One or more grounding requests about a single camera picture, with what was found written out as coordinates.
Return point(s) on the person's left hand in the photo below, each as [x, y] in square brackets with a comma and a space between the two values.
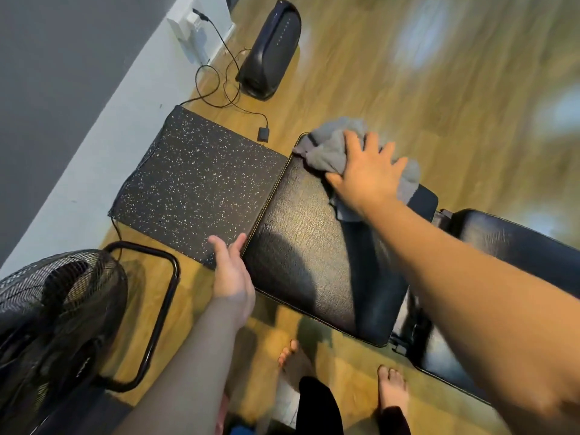
[233, 285]

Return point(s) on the person's right hand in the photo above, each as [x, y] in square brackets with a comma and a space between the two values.
[369, 183]

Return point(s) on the person's right middle finger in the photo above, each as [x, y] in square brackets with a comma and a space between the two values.
[372, 147]

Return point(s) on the person's left fingers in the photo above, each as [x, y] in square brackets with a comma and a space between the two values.
[220, 251]

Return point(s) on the person's right little finger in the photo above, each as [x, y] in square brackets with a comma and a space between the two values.
[400, 167]

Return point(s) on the person's right thumb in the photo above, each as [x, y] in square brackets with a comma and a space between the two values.
[336, 181]

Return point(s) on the grey cloth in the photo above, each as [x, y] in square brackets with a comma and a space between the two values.
[326, 149]

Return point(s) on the person's right forearm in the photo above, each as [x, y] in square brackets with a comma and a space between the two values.
[475, 303]

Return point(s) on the person's left forearm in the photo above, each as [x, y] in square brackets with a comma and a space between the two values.
[195, 376]

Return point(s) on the black speckled rubber mat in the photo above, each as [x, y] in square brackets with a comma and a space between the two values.
[195, 185]

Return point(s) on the black leather bench back pad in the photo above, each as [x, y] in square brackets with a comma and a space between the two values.
[308, 249]

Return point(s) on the black power adapter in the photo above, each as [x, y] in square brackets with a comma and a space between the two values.
[263, 134]

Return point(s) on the black leather bench seat pad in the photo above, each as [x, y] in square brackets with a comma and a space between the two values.
[498, 240]

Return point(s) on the person's left foot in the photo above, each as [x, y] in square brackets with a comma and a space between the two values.
[297, 364]

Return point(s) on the person's foot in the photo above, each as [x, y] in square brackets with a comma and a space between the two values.
[392, 389]
[297, 364]

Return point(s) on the black portable speaker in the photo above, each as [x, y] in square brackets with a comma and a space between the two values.
[272, 49]

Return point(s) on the black floor fan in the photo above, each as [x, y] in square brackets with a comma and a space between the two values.
[59, 312]

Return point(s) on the black trousers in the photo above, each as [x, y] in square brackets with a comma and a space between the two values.
[317, 410]

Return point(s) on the person's right foot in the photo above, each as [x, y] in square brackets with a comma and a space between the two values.
[392, 389]

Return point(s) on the black metal bench frame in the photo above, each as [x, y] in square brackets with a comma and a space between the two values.
[399, 346]

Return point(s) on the white wall socket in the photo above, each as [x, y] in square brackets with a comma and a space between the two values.
[188, 36]

